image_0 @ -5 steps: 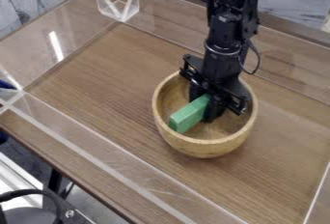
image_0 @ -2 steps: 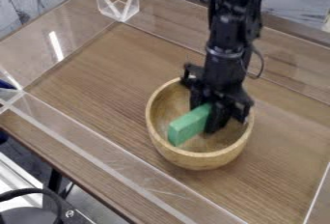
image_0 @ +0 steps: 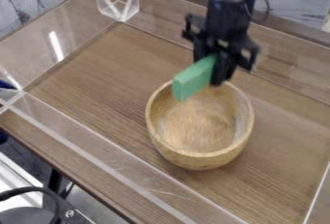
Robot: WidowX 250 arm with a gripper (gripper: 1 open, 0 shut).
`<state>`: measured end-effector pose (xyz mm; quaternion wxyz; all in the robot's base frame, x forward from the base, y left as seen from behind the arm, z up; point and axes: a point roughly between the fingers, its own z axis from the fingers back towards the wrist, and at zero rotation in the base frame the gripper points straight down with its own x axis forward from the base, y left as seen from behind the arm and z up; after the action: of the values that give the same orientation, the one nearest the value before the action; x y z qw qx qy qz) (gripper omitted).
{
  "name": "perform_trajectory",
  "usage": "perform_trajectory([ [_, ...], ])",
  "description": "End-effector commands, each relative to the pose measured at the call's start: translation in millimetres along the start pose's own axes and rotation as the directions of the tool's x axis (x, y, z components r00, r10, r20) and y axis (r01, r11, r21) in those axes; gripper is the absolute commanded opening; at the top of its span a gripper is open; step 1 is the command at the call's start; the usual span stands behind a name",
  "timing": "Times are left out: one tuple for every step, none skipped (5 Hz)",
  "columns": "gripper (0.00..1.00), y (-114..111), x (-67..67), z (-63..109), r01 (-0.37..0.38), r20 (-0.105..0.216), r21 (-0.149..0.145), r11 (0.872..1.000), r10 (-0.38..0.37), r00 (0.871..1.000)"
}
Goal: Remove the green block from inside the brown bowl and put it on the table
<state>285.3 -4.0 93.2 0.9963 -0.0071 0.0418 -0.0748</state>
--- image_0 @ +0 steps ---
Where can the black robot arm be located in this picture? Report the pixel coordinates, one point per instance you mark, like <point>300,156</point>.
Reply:
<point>219,34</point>

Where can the clear acrylic corner bracket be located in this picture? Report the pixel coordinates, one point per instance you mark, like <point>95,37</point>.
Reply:
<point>119,10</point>

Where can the green rectangular block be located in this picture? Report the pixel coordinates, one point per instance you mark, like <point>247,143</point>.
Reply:
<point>194,78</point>

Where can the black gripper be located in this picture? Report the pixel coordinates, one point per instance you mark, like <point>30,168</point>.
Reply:
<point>219,34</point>

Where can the grey metal base plate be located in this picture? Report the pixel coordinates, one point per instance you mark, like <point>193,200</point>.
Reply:
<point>34,215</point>

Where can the brown wooden bowl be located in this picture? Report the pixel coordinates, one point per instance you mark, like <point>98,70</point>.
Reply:
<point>199,133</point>

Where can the black table leg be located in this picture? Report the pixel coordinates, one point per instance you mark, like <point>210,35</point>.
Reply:
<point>55,181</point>

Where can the blue object at left edge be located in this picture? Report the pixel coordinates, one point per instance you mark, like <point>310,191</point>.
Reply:
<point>6,85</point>

